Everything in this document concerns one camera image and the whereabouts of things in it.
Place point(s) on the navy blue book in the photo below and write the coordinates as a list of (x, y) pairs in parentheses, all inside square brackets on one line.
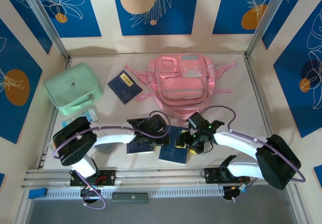
[(172, 156), (133, 149)]

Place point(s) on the grey oval pencil case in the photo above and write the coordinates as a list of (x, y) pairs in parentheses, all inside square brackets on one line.
[(105, 149)]

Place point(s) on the pink school backpack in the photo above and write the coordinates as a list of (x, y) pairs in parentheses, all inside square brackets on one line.
[(181, 88)]

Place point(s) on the navy book yellow label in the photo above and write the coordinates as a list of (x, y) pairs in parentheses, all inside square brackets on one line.
[(124, 88)]

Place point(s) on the blue tissue packet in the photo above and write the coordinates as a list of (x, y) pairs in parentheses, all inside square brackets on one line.
[(91, 114)]

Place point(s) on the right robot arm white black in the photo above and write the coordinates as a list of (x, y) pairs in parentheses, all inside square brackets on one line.
[(236, 141)]

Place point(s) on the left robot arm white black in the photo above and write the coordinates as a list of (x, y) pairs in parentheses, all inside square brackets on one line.
[(113, 134)]

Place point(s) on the mint green zip case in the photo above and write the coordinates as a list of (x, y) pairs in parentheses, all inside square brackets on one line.
[(73, 88)]

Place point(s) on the grey green rectangular device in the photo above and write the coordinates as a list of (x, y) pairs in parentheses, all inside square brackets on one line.
[(129, 197)]

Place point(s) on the blue poster beige circle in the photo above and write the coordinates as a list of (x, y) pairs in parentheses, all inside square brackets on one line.
[(156, 25)]

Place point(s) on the blue poster dark circle leaves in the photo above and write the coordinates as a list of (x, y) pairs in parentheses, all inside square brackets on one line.
[(296, 95)]

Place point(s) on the blue foam block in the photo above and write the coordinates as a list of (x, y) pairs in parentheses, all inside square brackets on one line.
[(37, 193)]

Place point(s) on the blue poster white flower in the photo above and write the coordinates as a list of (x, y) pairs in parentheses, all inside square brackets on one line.
[(75, 25)]

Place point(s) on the blue poster orange circle fern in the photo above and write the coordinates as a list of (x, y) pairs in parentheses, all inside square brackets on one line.
[(234, 7)]

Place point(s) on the blue poster thin white lines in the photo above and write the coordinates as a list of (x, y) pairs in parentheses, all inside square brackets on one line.
[(284, 20)]

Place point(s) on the blue poster orange oval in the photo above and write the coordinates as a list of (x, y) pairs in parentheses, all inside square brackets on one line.
[(15, 58)]

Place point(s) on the blue poster white leaf lines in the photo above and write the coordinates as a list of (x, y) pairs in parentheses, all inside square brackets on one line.
[(30, 25)]

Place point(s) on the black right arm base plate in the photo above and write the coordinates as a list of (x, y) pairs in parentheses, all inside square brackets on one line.
[(211, 175)]

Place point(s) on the aluminium front frame rail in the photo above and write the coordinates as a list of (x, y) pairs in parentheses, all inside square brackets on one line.
[(161, 177)]

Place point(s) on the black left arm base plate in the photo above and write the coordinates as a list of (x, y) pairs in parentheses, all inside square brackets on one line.
[(110, 177)]

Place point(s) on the aluminium corner post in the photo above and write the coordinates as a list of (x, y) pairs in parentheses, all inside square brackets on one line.
[(44, 20), (265, 20)]

